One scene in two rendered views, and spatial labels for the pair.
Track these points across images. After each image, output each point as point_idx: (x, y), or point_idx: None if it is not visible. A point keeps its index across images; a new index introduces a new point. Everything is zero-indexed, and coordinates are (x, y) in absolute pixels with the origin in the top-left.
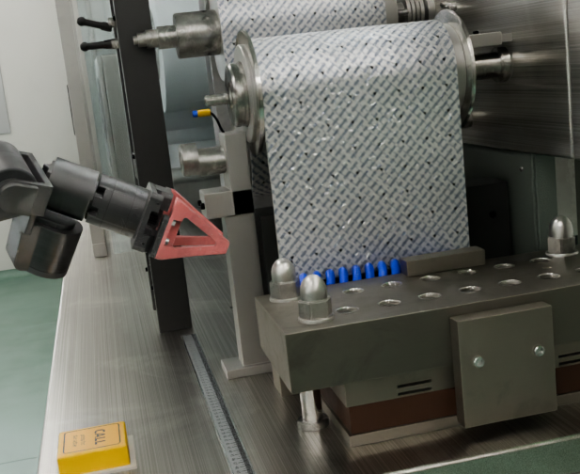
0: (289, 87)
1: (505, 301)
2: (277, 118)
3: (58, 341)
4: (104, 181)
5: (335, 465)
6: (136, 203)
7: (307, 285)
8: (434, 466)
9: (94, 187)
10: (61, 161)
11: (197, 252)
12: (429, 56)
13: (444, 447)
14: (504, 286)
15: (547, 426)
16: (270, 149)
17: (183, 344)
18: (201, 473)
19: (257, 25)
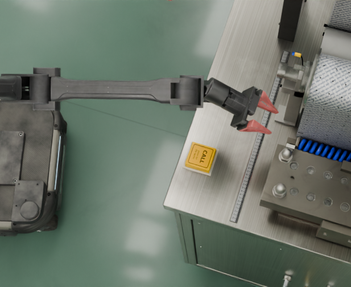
0: (319, 105)
1: (346, 226)
2: (311, 109)
3: (232, 12)
4: (227, 101)
5: (266, 222)
6: (238, 112)
7: (276, 189)
8: (293, 245)
9: (222, 103)
10: (212, 89)
11: (256, 131)
12: None
13: (304, 237)
14: None
15: (344, 250)
16: (304, 112)
17: (279, 63)
18: (226, 196)
19: None
